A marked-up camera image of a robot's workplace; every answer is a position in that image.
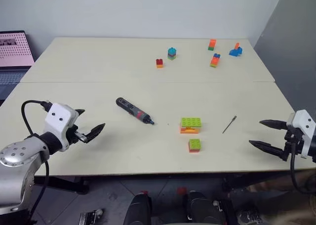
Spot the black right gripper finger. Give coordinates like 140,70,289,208
248,140,285,159
259,119,288,131

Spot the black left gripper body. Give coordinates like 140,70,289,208
66,125,87,145

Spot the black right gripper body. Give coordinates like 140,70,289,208
282,122,306,162

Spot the grey electric screwdriver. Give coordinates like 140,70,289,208
115,97,155,125

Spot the thin metal screwdriver bit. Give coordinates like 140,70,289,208
222,115,237,134

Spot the black table base bar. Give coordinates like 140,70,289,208
34,175,90,195

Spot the brown bundle under table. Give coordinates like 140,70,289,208
243,169,316,225

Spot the small green orange block stack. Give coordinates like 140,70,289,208
188,138,201,153

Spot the wide green orange block stack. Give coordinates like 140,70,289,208
180,117,202,134

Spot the blue block with orange peg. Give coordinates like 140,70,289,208
228,42,243,57

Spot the orange blue yellow block stack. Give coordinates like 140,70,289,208
209,53,222,69

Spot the dark rounded shape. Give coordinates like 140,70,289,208
186,190,238,225
123,192,153,225

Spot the laptop with pink screen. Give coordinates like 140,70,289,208
0,30,36,101

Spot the teal multicolour block stack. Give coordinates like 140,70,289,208
167,47,178,61

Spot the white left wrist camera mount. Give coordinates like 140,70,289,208
44,103,79,152

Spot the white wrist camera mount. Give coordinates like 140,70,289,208
44,103,79,152
286,109,316,159

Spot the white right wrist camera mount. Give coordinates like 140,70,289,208
286,109,316,159

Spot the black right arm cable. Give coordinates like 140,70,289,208
289,140,316,195

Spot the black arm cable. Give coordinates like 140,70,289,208
289,140,316,195
20,100,52,220

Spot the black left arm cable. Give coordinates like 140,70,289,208
20,100,52,220

